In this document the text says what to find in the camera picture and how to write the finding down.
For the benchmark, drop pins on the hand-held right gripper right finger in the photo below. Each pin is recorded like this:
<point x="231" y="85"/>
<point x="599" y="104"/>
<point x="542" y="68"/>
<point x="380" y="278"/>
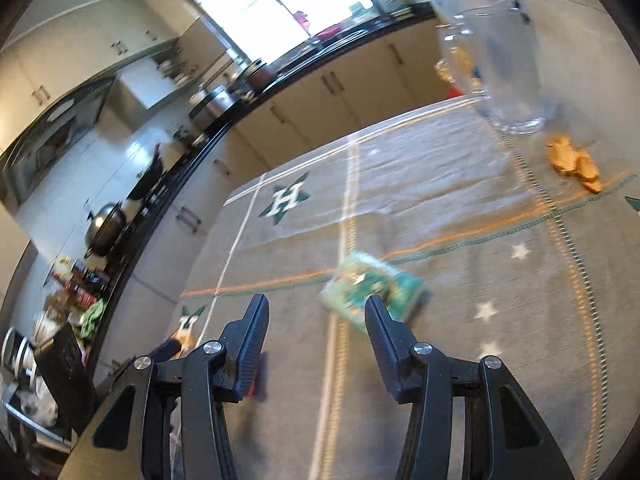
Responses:
<point x="385" y="345"/>

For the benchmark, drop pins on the yellow plastic bag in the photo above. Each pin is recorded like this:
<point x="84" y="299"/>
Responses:
<point x="462" y="60"/>

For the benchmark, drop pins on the grey patterned tablecloth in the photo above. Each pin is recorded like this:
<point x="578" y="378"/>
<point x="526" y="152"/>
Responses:
<point x="425" y="200"/>

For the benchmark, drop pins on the pink plastic object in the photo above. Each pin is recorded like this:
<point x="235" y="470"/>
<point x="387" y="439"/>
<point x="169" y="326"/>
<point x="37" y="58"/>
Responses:
<point x="301" y="21"/>

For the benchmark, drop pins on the clear plastic bag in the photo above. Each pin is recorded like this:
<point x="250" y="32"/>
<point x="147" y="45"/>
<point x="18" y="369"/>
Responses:
<point x="35" y="405"/>

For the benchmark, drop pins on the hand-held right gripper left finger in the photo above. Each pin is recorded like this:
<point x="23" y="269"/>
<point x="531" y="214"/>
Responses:
<point x="250" y="340"/>

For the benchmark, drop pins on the grey wall cabinets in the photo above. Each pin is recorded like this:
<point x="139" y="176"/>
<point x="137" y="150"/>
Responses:
<point x="75" y="45"/>

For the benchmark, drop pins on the black countertop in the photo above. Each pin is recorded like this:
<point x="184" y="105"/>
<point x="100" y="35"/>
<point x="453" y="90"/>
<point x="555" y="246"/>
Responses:
<point x="235" y="122"/>

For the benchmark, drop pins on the clear plastic jar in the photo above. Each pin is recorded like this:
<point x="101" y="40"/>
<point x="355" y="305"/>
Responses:
<point x="505" y="70"/>

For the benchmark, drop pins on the green snack packet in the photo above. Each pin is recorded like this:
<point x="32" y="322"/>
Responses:
<point x="360" y="280"/>

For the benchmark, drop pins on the brown pot with lid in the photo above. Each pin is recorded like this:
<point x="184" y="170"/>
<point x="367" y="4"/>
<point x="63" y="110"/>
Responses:
<point x="260" y="76"/>

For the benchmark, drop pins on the steel cooking pot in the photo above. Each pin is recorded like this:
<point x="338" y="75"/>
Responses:
<point x="212" y="107"/>

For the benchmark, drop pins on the steel range hood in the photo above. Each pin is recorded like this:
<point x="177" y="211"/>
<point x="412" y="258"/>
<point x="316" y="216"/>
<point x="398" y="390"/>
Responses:
<point x="50" y="140"/>

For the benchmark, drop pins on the grey base cabinets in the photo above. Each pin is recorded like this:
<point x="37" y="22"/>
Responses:
<point x="310" y="105"/>

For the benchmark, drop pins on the green cloth rag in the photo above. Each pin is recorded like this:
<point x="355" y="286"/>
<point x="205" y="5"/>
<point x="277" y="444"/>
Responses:
<point x="92" y="317"/>

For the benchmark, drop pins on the steel wok with lid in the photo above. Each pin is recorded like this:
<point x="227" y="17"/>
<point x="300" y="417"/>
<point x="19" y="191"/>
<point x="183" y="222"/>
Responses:
<point x="105" y="227"/>

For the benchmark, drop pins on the group of small condiment bottles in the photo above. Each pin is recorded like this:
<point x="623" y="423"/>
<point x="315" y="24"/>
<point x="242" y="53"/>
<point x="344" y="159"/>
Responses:
<point x="75" y="282"/>

